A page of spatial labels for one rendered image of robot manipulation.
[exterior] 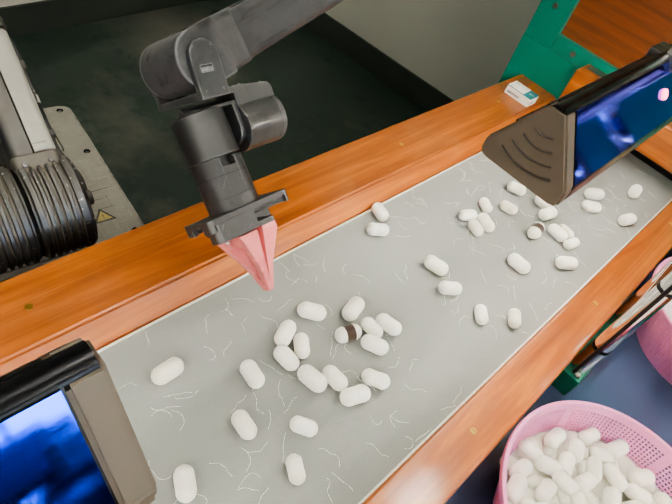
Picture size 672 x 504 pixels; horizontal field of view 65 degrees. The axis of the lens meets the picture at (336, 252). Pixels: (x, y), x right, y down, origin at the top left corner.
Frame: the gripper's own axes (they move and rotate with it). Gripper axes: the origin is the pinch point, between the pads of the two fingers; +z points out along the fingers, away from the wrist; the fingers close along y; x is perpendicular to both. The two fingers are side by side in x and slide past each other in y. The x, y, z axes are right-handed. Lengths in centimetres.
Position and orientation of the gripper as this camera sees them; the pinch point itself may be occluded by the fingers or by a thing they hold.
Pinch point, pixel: (266, 282)
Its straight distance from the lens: 60.5
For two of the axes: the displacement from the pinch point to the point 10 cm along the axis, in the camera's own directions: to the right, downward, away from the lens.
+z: 3.5, 9.1, 2.1
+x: -6.1, 0.4, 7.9
